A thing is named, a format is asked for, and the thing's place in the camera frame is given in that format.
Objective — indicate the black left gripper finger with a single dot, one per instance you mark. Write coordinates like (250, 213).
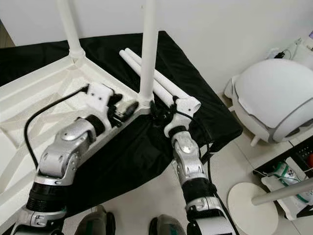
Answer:
(129, 108)
(115, 99)

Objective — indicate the white plastic children table top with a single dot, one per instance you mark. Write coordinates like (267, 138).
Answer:
(39, 122)

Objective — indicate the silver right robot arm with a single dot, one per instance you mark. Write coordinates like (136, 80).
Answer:
(190, 161)

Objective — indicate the white domed appliance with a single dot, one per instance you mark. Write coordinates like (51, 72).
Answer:
(269, 95)

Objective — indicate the grey green left robot leg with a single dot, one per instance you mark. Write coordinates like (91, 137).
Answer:
(98, 223)

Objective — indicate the grey green robot leg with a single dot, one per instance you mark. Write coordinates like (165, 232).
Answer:
(168, 226)
(98, 223)

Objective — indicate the grey green right robot leg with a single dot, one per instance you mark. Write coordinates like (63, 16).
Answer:
(168, 226)

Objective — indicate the white floor fan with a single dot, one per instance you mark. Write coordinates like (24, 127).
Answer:
(249, 205)

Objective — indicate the black low floor shelf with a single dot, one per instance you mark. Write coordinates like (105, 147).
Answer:
(283, 154)

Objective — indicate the white green plastic package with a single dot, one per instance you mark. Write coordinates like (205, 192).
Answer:
(288, 178)

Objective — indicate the white small appliance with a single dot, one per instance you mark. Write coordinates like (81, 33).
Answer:
(304, 46)

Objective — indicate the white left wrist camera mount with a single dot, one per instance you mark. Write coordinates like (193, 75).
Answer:
(100, 97)

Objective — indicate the white wall socket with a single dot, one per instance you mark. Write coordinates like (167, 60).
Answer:
(273, 53)

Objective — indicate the black wall plug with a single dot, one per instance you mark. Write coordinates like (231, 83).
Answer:
(281, 54)

